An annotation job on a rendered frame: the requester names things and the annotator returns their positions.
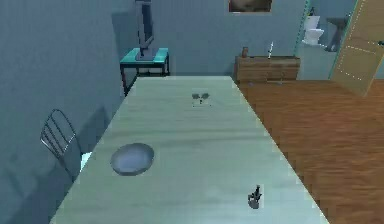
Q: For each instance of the grey bowl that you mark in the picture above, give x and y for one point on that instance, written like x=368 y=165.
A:
x=132 y=159

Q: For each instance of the brown chest of drawers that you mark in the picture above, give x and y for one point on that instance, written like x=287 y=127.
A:
x=266 y=69

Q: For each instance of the pale long dining table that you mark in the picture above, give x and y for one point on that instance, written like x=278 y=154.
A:
x=206 y=146

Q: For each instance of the teal side table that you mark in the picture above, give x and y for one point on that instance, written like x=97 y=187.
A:
x=146 y=56

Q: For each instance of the small brown jar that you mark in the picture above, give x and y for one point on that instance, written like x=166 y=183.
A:
x=245 y=52

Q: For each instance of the dark grey television set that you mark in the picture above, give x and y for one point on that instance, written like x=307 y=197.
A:
x=145 y=30

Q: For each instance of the thin white stick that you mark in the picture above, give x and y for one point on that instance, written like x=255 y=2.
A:
x=270 y=50

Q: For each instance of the framed brown picture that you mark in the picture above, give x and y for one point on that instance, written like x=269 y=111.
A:
x=250 y=5

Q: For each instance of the white toilet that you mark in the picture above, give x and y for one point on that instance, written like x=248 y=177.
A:
x=312 y=32

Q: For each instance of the dark grey sink stand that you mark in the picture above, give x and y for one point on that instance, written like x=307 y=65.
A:
x=336 y=31

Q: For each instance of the wooden room door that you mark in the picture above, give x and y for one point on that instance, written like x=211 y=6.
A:
x=361 y=46

